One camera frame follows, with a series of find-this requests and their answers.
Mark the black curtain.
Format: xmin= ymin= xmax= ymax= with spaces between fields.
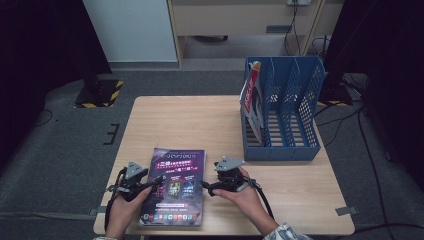
xmin=322 ymin=0 xmax=424 ymax=183
xmin=0 ymin=0 xmax=113 ymax=174

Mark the person's right hand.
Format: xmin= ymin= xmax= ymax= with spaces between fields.
xmin=211 ymin=166 xmax=268 ymax=224

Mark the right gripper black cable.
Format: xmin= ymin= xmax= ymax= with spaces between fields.
xmin=244 ymin=178 xmax=276 ymax=220

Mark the black and red magazine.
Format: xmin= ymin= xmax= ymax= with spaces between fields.
xmin=238 ymin=60 xmax=268 ymax=147

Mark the white cabinet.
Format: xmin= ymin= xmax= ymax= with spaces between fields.
xmin=81 ymin=0 xmax=178 ymax=63

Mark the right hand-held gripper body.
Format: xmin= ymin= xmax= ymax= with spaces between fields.
xmin=214 ymin=155 xmax=254 ymax=194

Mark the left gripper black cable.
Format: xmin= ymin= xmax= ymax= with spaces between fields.
xmin=104 ymin=184 xmax=118 ymax=233

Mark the person's left hand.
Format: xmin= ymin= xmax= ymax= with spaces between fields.
xmin=107 ymin=186 xmax=153 ymax=226

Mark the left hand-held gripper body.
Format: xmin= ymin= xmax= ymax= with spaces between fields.
xmin=114 ymin=161 xmax=152 ymax=203

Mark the blue file rack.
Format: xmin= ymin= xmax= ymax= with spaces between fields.
xmin=239 ymin=55 xmax=326 ymax=163

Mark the black stand base striped edge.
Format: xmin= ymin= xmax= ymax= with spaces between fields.
xmin=316 ymin=83 xmax=354 ymax=108
xmin=74 ymin=74 xmax=124 ymax=109

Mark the purple magazine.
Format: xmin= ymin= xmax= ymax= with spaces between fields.
xmin=138 ymin=147 xmax=208 ymax=228

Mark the light wooden desk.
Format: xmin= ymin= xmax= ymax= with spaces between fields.
xmin=166 ymin=0 xmax=346 ymax=69

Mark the black floor cable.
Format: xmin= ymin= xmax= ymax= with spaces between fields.
xmin=314 ymin=104 xmax=363 ymax=128
xmin=357 ymin=106 xmax=389 ymax=240
xmin=33 ymin=109 xmax=54 ymax=128
xmin=353 ymin=221 xmax=424 ymax=233

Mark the black hanging cable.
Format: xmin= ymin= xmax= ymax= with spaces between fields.
xmin=292 ymin=3 xmax=303 ymax=56
xmin=283 ymin=3 xmax=295 ymax=56

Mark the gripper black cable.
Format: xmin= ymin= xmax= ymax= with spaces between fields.
xmin=104 ymin=184 xmax=118 ymax=233
xmin=244 ymin=178 xmax=276 ymax=220

